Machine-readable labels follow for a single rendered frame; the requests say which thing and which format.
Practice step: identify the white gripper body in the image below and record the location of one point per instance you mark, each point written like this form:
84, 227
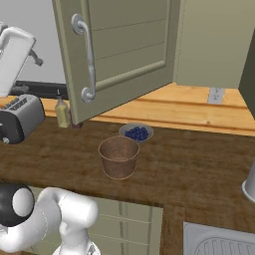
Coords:
15, 56

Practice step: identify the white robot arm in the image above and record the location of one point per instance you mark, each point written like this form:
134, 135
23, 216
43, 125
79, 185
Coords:
71, 212

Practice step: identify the brown round basket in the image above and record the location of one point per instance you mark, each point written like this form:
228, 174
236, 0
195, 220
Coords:
119, 159

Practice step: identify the dark olive cabinet door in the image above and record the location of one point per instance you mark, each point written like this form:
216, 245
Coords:
249, 86

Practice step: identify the silver and black toaster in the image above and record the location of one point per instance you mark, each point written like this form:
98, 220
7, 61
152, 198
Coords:
20, 116

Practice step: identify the yellow oil bottle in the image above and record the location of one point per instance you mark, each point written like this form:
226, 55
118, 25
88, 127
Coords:
62, 114

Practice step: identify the small dark red object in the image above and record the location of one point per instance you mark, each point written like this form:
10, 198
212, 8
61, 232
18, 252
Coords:
77, 125

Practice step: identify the blue berries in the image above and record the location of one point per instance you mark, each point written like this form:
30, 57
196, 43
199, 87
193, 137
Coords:
136, 133

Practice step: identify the grey bowl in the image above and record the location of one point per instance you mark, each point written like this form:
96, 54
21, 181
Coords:
147, 128

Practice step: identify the steel sink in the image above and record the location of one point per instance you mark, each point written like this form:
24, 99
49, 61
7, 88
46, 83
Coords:
219, 240

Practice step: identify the black wall strip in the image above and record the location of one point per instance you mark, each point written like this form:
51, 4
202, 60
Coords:
46, 89

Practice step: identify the olive green wall cabinet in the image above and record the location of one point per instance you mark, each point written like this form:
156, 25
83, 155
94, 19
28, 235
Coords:
212, 40

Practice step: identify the grey wall socket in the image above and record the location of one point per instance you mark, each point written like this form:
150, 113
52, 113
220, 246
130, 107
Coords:
215, 95

